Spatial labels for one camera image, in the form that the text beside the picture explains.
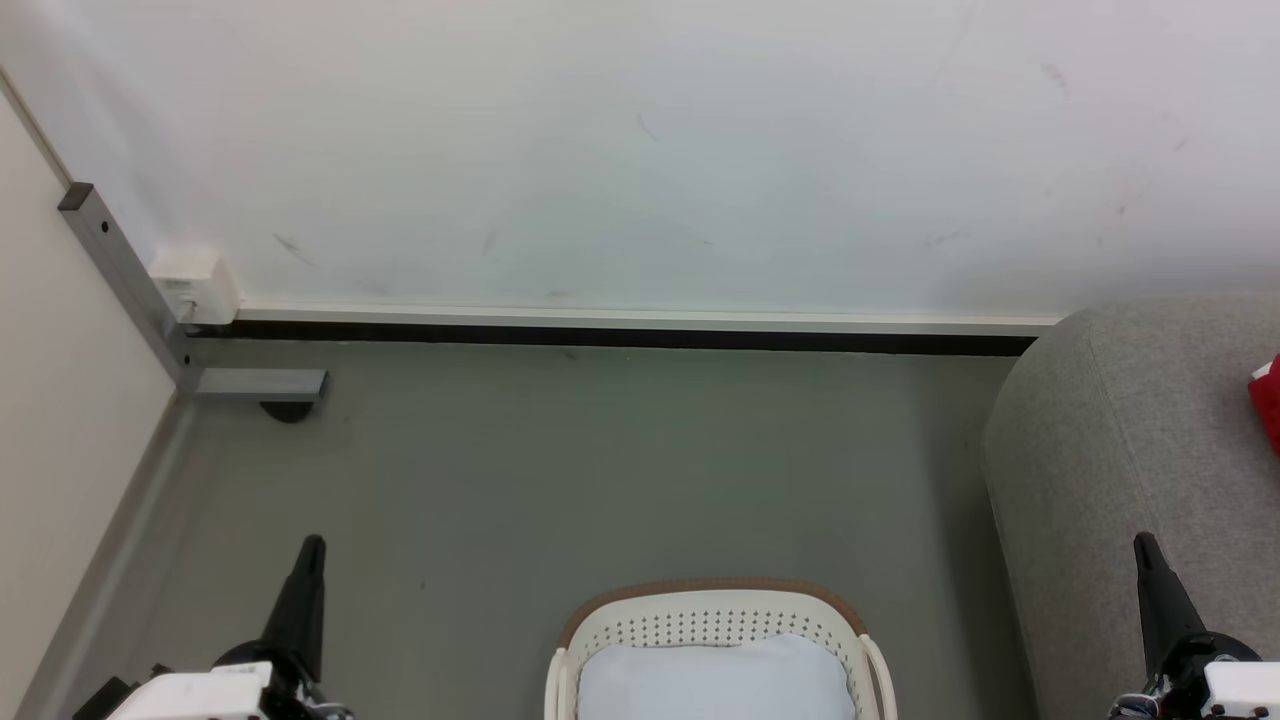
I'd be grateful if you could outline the white and black baseboard strip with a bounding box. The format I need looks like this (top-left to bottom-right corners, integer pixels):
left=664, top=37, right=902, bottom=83
left=185, top=303, right=1063, bottom=358

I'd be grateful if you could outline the grey fabric sofa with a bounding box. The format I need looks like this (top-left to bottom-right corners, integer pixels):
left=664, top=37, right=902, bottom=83
left=982, top=293, right=1280, bottom=720

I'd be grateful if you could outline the white perforated laundry basket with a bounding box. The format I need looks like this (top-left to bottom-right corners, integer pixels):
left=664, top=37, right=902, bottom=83
left=544, top=577, right=898, bottom=720

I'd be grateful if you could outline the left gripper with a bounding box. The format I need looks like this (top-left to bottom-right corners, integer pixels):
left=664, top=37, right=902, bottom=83
left=105, top=535, right=353, bottom=720

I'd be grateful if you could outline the grey metal frame post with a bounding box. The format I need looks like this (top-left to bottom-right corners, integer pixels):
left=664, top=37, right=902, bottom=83
left=57, top=182, right=329, bottom=403

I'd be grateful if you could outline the beige partition panel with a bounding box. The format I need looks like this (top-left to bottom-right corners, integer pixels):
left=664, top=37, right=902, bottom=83
left=0, top=70, right=183, bottom=720

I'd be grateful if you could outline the pale blue folded clothing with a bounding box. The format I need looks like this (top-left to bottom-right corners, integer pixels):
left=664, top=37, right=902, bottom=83
left=577, top=632, right=858, bottom=720

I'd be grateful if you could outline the white wall socket box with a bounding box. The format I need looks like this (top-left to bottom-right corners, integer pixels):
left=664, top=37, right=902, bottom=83
left=148, top=248, right=242, bottom=327

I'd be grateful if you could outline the red knit garment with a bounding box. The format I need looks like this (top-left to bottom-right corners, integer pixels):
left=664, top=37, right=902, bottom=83
left=1247, top=354, right=1280, bottom=458

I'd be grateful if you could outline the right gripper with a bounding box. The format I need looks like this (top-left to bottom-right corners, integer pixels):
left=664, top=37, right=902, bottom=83
left=1108, top=533, right=1280, bottom=720

